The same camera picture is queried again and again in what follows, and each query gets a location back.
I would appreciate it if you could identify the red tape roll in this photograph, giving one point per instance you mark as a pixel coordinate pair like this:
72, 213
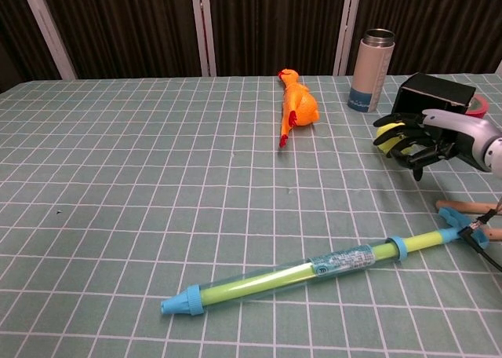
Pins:
480, 107

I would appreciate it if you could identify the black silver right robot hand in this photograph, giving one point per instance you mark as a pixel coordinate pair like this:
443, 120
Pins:
451, 132

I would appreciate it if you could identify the blue green water squirter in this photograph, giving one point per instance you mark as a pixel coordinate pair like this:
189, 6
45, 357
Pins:
274, 281

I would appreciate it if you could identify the dark brown curtain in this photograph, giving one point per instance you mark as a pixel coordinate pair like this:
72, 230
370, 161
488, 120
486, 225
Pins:
129, 24

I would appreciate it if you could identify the yellow tennis ball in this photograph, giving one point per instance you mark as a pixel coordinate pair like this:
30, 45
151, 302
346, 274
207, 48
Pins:
388, 130

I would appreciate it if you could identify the black cardboard box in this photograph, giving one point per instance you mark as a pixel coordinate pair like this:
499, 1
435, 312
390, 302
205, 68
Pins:
431, 89

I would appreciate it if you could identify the orange rubber chicken toy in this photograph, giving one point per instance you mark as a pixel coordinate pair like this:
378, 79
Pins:
300, 103

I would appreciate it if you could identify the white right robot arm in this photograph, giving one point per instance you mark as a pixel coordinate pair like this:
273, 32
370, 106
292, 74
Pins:
495, 152

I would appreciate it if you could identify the white frame post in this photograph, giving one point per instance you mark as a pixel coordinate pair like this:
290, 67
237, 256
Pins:
204, 28
49, 32
347, 28

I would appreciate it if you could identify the white steel thermos bottle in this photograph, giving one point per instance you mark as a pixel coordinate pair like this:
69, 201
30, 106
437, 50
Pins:
370, 71

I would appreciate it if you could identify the green checked tablecloth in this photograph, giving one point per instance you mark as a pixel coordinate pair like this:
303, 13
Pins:
157, 177

